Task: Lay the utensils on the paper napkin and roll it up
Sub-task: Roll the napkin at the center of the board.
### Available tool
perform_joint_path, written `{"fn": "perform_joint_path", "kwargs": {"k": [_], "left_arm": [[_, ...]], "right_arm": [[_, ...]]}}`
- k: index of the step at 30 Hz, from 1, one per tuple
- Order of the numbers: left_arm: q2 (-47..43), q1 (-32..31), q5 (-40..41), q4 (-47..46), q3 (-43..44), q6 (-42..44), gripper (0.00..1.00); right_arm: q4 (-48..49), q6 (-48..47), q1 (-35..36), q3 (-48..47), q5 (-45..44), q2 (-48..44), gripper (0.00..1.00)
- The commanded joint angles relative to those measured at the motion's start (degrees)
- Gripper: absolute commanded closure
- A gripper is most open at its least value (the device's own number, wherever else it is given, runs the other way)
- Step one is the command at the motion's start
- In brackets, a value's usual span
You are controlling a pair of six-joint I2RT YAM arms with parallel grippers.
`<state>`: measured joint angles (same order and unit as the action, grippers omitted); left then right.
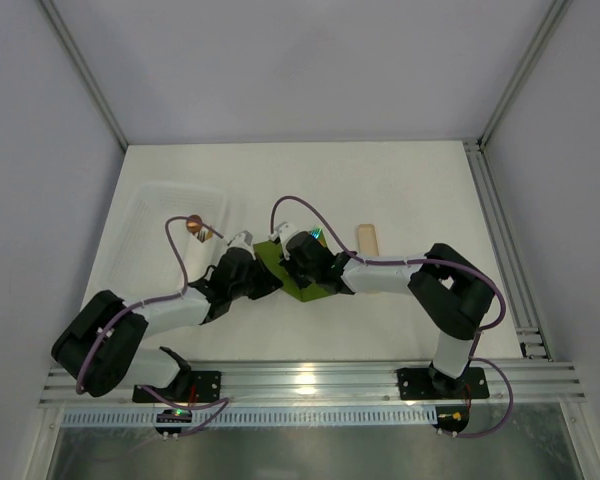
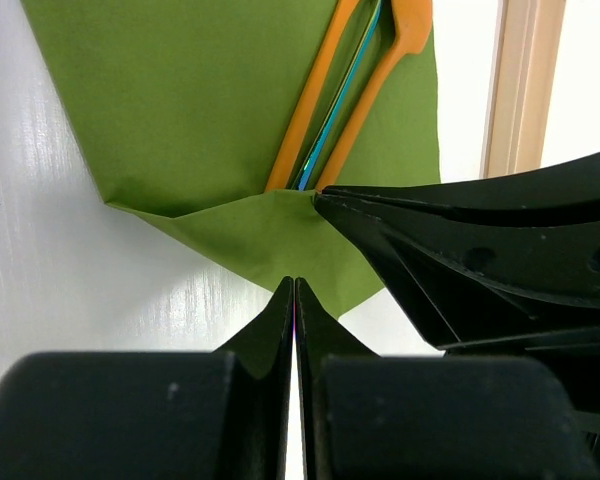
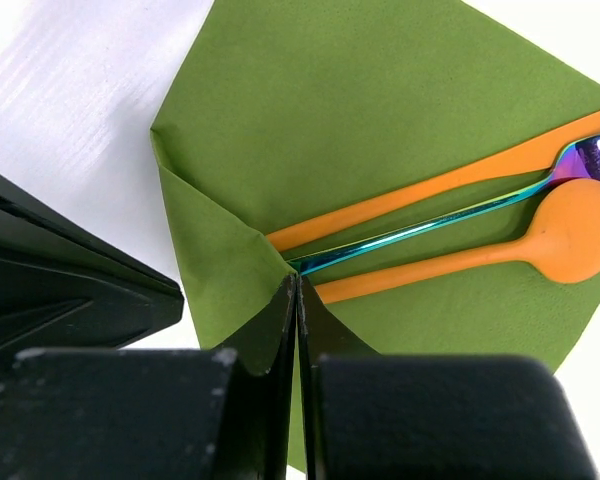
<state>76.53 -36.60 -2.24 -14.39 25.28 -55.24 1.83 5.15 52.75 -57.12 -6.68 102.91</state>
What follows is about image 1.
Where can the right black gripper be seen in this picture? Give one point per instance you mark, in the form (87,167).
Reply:
(300,273)

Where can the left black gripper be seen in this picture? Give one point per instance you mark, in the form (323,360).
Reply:
(259,282)

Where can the iridescent metal fork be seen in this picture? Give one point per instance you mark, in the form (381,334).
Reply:
(316,232)

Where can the green paper napkin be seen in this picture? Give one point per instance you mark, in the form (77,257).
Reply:
(271,253)

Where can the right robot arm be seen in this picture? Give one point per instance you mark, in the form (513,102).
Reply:
(454,294)

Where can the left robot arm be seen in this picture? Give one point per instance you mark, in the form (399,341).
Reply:
(101,347)

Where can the beige utensil tray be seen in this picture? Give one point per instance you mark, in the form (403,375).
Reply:
(367,240)

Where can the copper round ball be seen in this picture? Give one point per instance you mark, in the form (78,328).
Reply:
(194,224)

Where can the white plastic basket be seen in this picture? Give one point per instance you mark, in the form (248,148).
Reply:
(151,239)

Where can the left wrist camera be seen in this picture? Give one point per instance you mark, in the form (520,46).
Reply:
(241,240)

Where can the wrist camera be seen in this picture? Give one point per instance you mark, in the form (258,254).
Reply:
(241,240)
(282,231)

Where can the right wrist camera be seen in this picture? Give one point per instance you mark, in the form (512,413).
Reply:
(282,231)

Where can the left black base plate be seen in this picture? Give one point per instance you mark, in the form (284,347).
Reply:
(202,386)

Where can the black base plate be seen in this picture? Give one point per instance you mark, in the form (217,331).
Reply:
(202,386)
(426,383)

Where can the aluminium front rail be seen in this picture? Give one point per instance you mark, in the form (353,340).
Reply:
(286,383)

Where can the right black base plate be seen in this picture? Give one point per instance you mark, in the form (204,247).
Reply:
(426,383)

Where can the white slotted cable duct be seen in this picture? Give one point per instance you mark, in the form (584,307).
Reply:
(235,416)

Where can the right aluminium frame rail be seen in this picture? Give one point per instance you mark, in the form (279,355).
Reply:
(522,306)

